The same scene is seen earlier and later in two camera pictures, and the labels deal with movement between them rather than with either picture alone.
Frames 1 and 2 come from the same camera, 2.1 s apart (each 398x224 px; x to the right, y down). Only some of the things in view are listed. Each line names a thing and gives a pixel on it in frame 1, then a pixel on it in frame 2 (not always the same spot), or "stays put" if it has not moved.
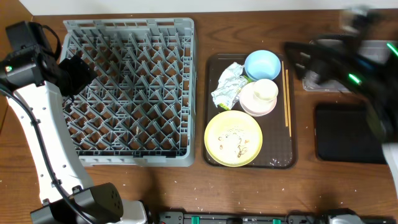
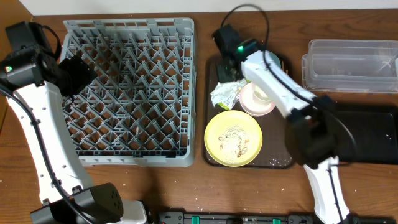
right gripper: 315,66 to 226,72
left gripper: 76,74 stays put
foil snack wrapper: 229,86 stays put
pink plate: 253,106 stays put
